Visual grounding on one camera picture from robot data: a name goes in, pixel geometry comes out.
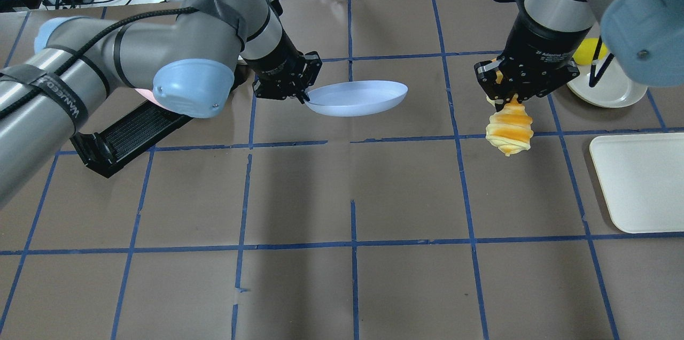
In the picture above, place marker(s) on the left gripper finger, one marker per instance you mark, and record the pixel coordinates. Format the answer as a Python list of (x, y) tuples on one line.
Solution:
[(303, 96)]

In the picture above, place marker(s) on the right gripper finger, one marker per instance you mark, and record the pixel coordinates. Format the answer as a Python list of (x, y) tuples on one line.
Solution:
[(496, 90), (526, 91)]

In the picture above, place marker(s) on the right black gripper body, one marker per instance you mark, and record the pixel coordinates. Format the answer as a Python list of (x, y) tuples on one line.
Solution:
[(539, 45)]

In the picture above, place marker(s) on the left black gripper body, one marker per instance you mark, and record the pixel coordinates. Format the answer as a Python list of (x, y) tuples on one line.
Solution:
[(276, 63)]

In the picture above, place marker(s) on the croissant bread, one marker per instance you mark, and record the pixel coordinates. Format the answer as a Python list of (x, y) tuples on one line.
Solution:
[(510, 129)]

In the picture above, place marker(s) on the blue plate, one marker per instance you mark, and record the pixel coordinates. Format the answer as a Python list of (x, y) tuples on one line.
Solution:
[(356, 98)]

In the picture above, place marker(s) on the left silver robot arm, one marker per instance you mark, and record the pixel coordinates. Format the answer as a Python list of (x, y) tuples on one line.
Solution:
[(186, 58)]

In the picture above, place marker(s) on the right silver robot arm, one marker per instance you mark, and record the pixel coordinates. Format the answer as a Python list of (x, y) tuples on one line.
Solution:
[(643, 36)]

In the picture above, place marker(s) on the cream plate with lemon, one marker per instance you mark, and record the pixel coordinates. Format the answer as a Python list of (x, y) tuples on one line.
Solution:
[(614, 90)]

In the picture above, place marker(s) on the pink plate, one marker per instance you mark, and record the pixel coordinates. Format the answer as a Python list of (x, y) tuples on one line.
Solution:
[(148, 95)]

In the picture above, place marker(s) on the yellow lemon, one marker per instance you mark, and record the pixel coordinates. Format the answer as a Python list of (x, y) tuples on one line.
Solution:
[(584, 55)]

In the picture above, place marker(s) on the cream rectangular tray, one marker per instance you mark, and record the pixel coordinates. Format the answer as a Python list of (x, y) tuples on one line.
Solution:
[(641, 179)]

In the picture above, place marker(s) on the black dish rack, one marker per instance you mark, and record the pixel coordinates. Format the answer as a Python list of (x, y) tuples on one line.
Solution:
[(107, 152)]

